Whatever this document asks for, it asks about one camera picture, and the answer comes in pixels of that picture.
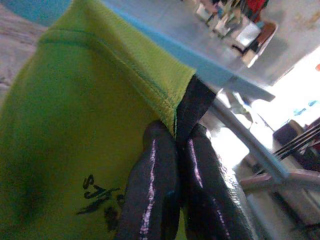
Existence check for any light blue folding table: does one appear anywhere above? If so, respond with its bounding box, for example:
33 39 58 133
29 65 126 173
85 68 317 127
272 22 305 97
99 0 320 195

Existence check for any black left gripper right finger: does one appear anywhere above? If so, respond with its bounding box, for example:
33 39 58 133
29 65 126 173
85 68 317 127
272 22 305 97
182 123 254 240

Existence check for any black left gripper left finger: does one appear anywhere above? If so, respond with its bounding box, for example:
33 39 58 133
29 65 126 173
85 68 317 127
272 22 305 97
116 121 182 240

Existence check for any white plastic storage basket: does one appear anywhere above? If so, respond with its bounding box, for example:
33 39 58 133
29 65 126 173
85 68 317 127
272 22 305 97
194 0 279 69

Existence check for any black metal drying rack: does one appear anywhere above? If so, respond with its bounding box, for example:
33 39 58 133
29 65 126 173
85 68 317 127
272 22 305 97
257 121 320 174

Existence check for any neon green black-trimmed shirt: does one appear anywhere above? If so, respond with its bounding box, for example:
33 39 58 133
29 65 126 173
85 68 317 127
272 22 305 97
0 0 217 240

